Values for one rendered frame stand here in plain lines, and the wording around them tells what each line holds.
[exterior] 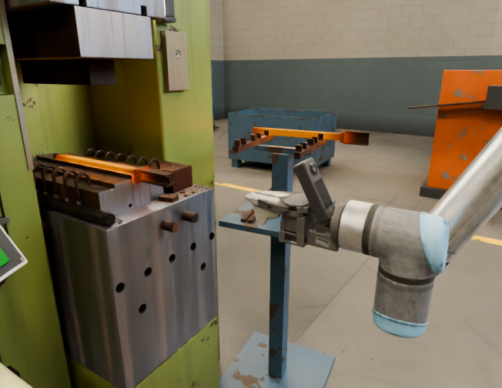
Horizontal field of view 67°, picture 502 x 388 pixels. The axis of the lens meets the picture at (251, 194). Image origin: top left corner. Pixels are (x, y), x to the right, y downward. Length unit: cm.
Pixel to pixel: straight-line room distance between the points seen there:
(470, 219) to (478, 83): 344
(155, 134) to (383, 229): 82
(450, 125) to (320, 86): 524
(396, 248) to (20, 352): 89
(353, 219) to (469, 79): 358
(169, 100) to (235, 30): 917
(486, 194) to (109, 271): 77
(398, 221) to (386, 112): 795
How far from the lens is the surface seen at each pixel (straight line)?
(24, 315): 110
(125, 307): 99
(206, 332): 131
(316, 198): 69
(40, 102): 139
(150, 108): 126
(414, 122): 846
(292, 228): 73
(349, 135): 139
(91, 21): 92
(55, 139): 142
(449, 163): 428
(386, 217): 66
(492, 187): 75
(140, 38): 99
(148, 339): 110
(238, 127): 502
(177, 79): 125
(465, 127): 421
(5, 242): 69
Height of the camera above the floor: 124
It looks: 18 degrees down
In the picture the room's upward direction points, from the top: straight up
